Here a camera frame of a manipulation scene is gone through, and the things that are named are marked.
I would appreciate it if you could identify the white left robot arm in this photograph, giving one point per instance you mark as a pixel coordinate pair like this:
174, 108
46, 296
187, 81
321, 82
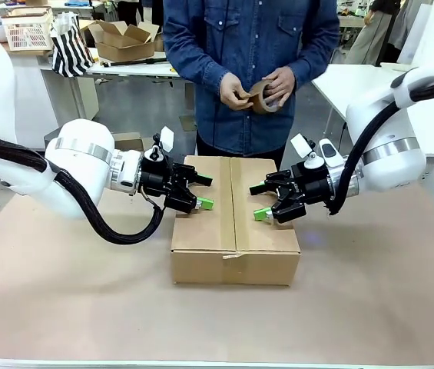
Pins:
82, 142

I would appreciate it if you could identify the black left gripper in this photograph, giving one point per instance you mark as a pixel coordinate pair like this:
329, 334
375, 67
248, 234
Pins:
157, 178

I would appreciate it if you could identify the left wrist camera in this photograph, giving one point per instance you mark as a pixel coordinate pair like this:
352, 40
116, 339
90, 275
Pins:
166, 139

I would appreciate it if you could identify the person's left forearm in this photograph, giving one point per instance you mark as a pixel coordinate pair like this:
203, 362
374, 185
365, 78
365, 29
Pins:
314, 61

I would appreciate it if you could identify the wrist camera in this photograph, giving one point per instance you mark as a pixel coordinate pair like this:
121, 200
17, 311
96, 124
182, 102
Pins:
166, 139
303, 146

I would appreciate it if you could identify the white board panel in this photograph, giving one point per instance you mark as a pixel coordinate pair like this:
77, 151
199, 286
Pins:
428, 27

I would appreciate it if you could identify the black pole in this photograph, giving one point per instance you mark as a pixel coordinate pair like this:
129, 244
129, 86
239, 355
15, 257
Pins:
136, 62

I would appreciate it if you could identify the white background table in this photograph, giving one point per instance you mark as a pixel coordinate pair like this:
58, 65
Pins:
140, 71

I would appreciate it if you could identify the black white striped bag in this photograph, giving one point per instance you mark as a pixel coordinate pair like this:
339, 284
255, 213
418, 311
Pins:
68, 50

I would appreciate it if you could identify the person in beige skirt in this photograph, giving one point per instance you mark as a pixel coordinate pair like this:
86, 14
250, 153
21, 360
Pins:
368, 38

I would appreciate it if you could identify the flat cardboard on floor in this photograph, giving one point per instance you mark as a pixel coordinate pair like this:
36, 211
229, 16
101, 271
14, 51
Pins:
128, 140

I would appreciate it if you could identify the small open cardboard box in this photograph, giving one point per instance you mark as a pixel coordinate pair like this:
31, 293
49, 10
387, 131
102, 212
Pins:
124, 48

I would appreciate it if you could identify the brown packing tape roll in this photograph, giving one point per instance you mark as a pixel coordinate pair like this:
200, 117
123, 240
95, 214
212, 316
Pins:
259, 105

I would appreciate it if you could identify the person in denim shirt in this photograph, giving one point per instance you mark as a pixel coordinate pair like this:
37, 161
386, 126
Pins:
251, 38

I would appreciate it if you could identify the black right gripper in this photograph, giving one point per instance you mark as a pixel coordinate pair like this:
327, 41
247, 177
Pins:
314, 182

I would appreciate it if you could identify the wooden counter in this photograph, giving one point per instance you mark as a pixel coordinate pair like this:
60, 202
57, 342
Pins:
28, 52

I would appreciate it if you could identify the person's right forearm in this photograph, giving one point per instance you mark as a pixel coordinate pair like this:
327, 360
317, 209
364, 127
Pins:
193, 63

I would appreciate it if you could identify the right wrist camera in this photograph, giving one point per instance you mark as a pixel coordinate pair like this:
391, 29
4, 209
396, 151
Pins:
303, 146

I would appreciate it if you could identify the person's left hand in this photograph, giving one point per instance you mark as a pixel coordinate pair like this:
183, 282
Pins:
283, 84

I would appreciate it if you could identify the white side table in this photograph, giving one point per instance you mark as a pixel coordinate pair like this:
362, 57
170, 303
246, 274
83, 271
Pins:
339, 88

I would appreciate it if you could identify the large brown cardboard box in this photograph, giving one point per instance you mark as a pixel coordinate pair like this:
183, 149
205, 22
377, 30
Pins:
201, 230

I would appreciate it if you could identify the person's right hand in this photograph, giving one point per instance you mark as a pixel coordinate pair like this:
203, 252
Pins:
234, 94

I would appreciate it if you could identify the white plastic basket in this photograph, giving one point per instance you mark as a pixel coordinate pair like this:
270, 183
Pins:
28, 32

